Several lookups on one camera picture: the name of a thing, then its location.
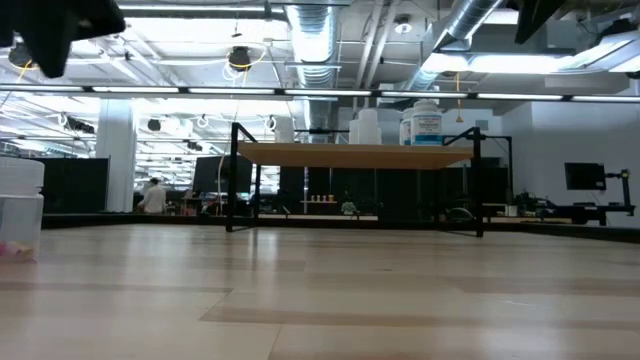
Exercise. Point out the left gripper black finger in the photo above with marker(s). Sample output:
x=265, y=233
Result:
x=47, y=55

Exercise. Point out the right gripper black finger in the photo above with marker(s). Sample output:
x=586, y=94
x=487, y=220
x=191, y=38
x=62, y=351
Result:
x=535, y=17

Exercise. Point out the white melatonin bottle blue label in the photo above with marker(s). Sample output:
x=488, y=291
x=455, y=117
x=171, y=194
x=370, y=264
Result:
x=427, y=125

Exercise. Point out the white cup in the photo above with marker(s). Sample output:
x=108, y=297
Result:
x=405, y=127

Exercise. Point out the plain white plastic bottle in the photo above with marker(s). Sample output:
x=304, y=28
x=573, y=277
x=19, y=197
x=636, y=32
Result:
x=368, y=127
x=353, y=132

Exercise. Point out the black monitor on arm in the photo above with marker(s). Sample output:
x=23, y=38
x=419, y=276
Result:
x=585, y=176

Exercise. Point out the wooden shelf black legs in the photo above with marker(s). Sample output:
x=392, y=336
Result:
x=350, y=155

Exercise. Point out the white building column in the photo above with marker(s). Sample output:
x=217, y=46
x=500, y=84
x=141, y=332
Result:
x=117, y=165

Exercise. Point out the black office partition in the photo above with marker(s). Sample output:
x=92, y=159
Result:
x=75, y=185

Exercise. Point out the person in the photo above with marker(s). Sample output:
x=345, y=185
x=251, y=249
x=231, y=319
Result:
x=152, y=200

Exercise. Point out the black desk equipment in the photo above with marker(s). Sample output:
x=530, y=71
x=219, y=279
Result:
x=550, y=207

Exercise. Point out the black office monitor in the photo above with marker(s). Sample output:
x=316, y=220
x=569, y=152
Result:
x=210, y=175

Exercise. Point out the small green background plant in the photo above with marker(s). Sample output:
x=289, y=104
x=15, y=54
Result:
x=348, y=207

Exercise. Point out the slanted silver ventilation duct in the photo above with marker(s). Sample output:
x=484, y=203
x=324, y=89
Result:
x=465, y=20

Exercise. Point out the black ceiling rig camera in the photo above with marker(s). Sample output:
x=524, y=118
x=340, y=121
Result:
x=240, y=57

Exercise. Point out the black rig frame bar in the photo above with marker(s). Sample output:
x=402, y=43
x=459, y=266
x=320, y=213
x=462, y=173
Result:
x=325, y=92

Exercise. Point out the wide silver ventilation duct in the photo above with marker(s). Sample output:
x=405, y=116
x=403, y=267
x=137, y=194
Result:
x=312, y=40

